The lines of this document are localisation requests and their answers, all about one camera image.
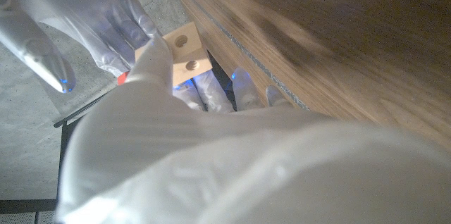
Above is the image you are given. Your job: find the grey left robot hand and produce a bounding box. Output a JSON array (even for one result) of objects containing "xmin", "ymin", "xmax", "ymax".
[{"xmin": 54, "ymin": 35, "xmax": 451, "ymax": 224}]

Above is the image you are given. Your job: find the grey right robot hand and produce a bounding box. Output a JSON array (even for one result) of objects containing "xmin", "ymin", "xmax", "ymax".
[{"xmin": 0, "ymin": 0, "xmax": 163, "ymax": 94}]

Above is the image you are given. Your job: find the wooden block with holes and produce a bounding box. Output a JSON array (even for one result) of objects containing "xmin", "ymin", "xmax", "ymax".
[{"xmin": 134, "ymin": 21, "xmax": 214, "ymax": 87}]

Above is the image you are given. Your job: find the black backdrop stand pole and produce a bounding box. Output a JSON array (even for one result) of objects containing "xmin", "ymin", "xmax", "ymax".
[{"xmin": 0, "ymin": 89, "xmax": 113, "ymax": 215}]

